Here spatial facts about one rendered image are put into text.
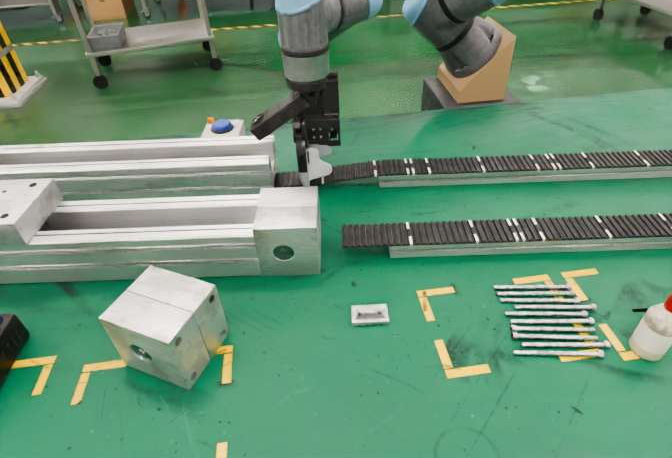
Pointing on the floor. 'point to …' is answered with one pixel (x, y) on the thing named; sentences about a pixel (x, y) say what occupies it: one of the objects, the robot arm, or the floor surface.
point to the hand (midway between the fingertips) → (304, 176)
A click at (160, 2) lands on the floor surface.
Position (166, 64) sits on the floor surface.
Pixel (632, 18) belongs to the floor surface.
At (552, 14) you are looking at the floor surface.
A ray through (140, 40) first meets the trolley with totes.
